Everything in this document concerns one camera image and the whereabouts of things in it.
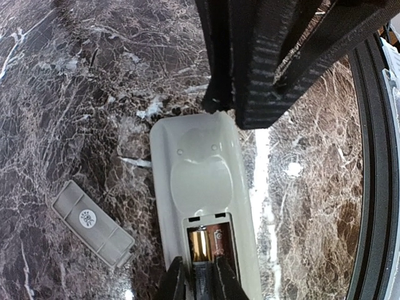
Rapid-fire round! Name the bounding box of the grey battery cover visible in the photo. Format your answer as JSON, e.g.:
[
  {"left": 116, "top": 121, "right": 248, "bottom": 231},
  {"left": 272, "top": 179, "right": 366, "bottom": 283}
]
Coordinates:
[{"left": 51, "top": 180, "right": 134, "bottom": 269}]

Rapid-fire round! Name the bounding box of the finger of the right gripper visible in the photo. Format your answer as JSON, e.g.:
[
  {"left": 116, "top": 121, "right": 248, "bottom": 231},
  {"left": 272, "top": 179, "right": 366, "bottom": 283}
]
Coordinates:
[
  {"left": 195, "top": 0, "right": 233, "bottom": 113},
  {"left": 230, "top": 1, "right": 399, "bottom": 129}
]

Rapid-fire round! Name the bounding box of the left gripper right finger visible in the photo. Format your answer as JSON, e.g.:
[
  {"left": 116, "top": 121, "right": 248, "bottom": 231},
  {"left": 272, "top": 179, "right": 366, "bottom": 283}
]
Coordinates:
[{"left": 212, "top": 256, "right": 249, "bottom": 300}]

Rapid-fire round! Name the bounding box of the brown battery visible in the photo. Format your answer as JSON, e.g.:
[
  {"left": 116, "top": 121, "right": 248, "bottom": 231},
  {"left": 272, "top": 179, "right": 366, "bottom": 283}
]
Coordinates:
[{"left": 189, "top": 228, "right": 213, "bottom": 299}]

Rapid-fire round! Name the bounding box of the white slotted cable duct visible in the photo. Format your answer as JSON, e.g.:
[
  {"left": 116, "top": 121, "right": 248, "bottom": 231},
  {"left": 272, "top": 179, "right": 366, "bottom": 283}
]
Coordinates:
[{"left": 380, "top": 38, "right": 399, "bottom": 154}]

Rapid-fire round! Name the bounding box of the black front rail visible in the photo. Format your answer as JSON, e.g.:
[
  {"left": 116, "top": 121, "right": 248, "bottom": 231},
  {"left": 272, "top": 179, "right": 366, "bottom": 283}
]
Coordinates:
[{"left": 347, "top": 34, "right": 399, "bottom": 299}]

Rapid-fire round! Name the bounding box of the white remote control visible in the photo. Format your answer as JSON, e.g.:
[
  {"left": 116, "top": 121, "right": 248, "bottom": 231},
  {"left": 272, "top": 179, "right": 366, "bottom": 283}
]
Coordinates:
[{"left": 150, "top": 112, "right": 262, "bottom": 299}]

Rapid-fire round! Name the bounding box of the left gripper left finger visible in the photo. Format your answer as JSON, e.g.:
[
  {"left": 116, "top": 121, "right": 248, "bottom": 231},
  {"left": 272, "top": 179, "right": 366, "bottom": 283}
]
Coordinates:
[{"left": 157, "top": 256, "right": 186, "bottom": 300}]

